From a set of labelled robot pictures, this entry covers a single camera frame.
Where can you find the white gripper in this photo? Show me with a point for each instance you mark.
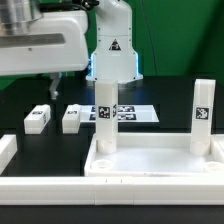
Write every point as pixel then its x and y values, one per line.
pixel 55 43

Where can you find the white desk top tray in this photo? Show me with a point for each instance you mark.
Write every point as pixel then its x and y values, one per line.
pixel 155 155

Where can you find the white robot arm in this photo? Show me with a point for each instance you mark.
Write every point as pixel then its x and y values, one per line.
pixel 108 36

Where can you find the white U-shaped border fence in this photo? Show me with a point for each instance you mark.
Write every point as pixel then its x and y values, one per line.
pixel 206 189

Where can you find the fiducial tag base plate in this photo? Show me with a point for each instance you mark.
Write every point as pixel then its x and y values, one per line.
pixel 126 113

